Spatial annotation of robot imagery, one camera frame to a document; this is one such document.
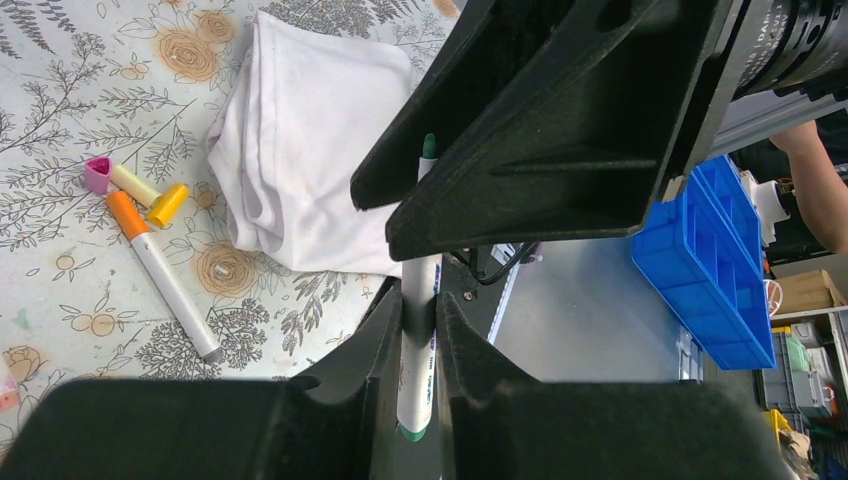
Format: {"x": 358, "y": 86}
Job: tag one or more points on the cardboard box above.
{"x": 809, "y": 291}

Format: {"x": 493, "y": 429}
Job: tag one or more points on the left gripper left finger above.
{"x": 335, "y": 420}

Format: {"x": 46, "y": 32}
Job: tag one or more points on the pink pen cap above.
{"x": 97, "y": 175}

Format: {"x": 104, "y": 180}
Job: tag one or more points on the white marker green end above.
{"x": 420, "y": 285}

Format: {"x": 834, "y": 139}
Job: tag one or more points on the blue plastic bin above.
{"x": 702, "y": 252}

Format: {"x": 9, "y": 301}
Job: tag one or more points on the pale yellow pen cap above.
{"x": 134, "y": 186}

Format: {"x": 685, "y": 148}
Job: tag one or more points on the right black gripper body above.
{"x": 559, "y": 120}

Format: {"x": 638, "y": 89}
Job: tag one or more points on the person forearm in background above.
{"x": 820, "y": 192}

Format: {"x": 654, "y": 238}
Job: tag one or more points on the grey storage shelving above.
{"x": 808, "y": 385}

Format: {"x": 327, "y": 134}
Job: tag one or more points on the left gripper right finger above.
{"x": 499, "y": 422}

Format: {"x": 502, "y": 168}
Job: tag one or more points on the orange pen cap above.
{"x": 123, "y": 208}

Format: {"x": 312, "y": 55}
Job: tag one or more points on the white folded cloth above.
{"x": 303, "y": 114}

